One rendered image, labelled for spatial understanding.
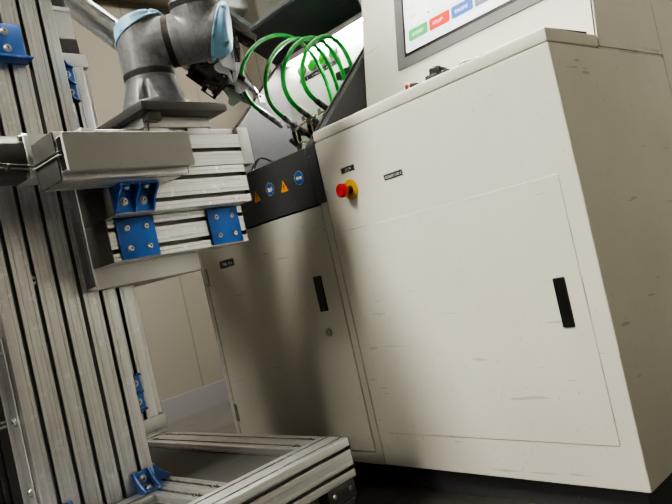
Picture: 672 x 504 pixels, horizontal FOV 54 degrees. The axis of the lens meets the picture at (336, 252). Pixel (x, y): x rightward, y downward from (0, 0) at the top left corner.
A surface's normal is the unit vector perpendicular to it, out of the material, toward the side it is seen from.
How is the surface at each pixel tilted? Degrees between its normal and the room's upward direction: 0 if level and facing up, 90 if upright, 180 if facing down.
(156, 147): 90
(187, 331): 90
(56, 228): 90
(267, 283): 90
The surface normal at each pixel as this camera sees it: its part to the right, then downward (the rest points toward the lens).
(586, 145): 0.66, -0.16
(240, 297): -0.72, 0.15
